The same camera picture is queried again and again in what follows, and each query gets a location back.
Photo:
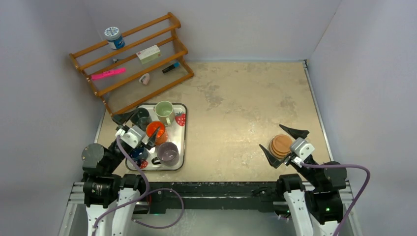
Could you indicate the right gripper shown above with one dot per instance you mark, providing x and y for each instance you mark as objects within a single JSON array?
[{"x": 296, "y": 133}]

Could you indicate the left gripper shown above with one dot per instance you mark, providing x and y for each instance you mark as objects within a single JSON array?
[{"x": 123, "y": 118}]

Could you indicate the plain round wooden coaster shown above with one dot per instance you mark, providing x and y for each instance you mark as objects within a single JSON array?
[{"x": 281, "y": 144}]

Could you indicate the dark grooved wooden coaster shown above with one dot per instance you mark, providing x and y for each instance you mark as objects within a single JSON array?
[{"x": 273, "y": 153}]

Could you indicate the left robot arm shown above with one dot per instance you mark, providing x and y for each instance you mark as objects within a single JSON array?
[{"x": 110, "y": 199}]

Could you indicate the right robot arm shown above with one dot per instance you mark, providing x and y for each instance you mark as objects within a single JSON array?
[{"x": 313, "y": 194}]

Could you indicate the dark green mug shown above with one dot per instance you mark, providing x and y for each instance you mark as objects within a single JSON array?
[{"x": 141, "y": 118}]

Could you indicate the dark blue mug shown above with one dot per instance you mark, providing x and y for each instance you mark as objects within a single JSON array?
[{"x": 139, "y": 156}]

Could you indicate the orange mug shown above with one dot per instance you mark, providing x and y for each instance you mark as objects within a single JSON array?
[{"x": 158, "y": 128}]

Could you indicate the light green mug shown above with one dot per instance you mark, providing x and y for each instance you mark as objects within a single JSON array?
[{"x": 165, "y": 112}]

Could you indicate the lilac purple mug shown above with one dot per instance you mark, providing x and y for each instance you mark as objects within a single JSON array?
[{"x": 167, "y": 154}]

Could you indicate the small white pink object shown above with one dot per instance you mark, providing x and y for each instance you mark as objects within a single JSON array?
[{"x": 144, "y": 79}]

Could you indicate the pink highlighter marker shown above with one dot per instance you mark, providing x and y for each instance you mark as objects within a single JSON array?
[{"x": 108, "y": 73}]

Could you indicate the white green small box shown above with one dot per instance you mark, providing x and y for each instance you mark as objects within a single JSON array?
[{"x": 149, "y": 54}]

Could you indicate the black blue marker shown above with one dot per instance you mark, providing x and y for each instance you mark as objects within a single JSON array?
[{"x": 170, "y": 67}]

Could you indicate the wooden tiered shelf rack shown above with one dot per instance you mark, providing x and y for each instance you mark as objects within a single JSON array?
[{"x": 180, "y": 52}]

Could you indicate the blue white lidded jar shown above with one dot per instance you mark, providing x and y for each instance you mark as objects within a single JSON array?
[{"x": 114, "y": 37}]

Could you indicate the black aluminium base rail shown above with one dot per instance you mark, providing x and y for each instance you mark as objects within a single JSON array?
[{"x": 260, "y": 196}]

